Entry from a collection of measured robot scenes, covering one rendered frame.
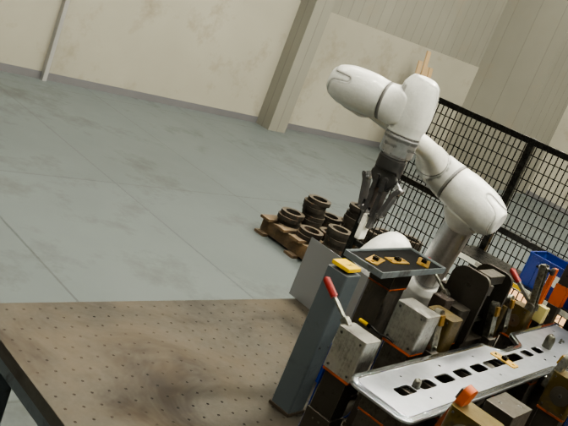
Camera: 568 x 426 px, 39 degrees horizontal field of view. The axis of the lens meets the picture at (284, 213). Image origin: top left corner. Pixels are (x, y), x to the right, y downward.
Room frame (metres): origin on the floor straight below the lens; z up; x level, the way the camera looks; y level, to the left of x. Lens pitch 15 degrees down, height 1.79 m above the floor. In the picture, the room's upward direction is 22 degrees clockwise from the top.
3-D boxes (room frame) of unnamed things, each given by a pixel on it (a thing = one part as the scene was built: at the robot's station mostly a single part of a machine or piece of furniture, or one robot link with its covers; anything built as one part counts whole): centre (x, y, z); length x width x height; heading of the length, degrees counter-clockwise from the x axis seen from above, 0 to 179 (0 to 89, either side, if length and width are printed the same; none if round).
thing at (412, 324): (2.11, -0.43, 0.90); 0.13 x 0.08 x 0.41; 54
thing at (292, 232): (6.00, -0.53, 0.22); 1.21 x 0.84 x 0.44; 136
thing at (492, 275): (2.47, -0.66, 0.94); 0.18 x 0.13 x 0.49; 144
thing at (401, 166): (2.07, -0.21, 1.43); 0.08 x 0.07 x 0.09; 54
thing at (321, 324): (2.07, -0.21, 0.92); 0.08 x 0.08 x 0.44; 54
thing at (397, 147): (2.07, -0.21, 1.50); 0.09 x 0.09 x 0.06
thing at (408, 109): (2.07, -0.20, 1.61); 0.13 x 0.11 x 0.16; 70
